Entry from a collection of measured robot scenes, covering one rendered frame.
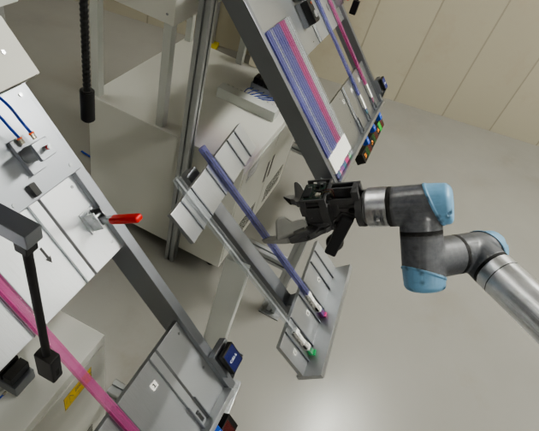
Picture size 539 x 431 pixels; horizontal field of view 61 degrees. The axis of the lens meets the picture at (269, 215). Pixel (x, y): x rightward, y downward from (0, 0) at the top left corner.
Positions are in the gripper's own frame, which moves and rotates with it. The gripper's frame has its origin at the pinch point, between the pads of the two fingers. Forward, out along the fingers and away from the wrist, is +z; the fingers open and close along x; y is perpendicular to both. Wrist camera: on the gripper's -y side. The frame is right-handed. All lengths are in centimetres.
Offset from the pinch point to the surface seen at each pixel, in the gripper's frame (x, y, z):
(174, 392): 35.1, -10.8, 11.4
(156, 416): 40.3, -10.0, 12.0
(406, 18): -275, -42, 6
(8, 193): 36, 35, 13
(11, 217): 51, 41, -10
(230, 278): 3.2, -14.1, 15.1
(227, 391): 27.6, -21.2, 8.1
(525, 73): -290, -102, -67
